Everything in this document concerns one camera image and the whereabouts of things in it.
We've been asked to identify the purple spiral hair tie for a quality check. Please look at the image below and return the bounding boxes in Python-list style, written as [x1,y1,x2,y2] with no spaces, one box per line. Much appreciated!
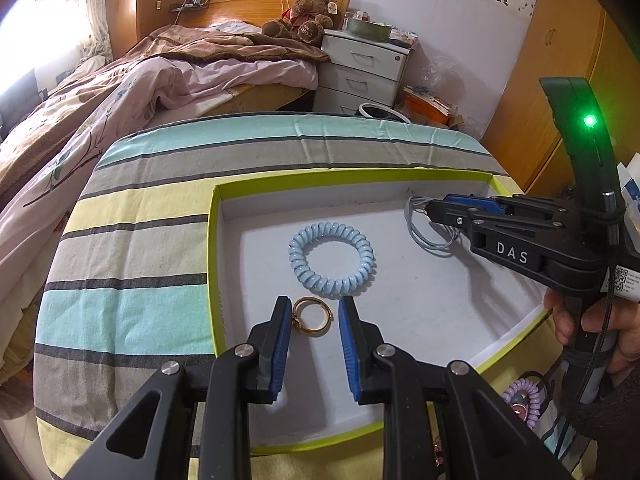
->
[502,378,542,430]

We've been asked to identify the person's right hand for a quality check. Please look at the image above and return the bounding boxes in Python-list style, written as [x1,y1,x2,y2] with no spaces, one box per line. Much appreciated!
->
[544,289,640,385]

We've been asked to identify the lime green tray box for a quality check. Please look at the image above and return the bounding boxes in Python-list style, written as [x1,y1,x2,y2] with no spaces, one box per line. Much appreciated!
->
[207,168,542,455]

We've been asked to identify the orange books box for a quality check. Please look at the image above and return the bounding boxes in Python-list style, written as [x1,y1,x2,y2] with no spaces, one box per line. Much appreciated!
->
[402,86,454,125]

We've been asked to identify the white round bin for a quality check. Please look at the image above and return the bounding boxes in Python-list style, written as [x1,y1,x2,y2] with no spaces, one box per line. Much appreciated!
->
[357,102,411,124]

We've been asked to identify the striped table cloth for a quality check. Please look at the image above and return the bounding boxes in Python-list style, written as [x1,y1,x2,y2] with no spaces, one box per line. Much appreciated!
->
[35,114,562,478]

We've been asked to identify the white drawer nightstand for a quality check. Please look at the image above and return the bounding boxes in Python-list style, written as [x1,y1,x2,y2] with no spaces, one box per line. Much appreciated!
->
[312,30,411,116]

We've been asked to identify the wooden wardrobe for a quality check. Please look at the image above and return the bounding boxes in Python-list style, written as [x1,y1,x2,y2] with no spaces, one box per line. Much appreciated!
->
[482,0,639,197]

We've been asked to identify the green basin on nightstand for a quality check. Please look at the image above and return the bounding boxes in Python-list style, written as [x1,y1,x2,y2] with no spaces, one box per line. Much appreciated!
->
[346,18,392,42]

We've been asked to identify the brown teddy bear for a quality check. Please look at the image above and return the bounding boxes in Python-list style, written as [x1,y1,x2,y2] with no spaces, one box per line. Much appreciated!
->
[262,0,338,47]

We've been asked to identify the bed with pink quilt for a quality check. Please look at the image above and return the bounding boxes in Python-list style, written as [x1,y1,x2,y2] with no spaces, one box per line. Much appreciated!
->
[1,25,329,380]

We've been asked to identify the wooden headboard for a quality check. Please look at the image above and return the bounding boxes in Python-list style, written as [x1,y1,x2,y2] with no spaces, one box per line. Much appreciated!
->
[177,0,350,28]

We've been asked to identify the black office chair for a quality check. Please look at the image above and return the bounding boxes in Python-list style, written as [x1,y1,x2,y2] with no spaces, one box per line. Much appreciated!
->
[0,70,48,140]

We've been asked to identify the floral window curtain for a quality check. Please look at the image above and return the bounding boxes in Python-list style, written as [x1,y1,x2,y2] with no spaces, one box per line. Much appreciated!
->
[72,0,113,62]

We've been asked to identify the gold ring bangles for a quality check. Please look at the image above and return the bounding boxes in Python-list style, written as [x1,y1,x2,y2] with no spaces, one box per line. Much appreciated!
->
[292,297,334,337]

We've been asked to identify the grey cord necklace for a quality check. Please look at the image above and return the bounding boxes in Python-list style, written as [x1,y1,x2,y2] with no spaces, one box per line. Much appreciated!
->
[403,195,464,256]

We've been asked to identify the light blue spiral hair tie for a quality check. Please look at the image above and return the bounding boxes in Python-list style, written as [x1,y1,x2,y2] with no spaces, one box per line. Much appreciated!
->
[287,221,377,296]

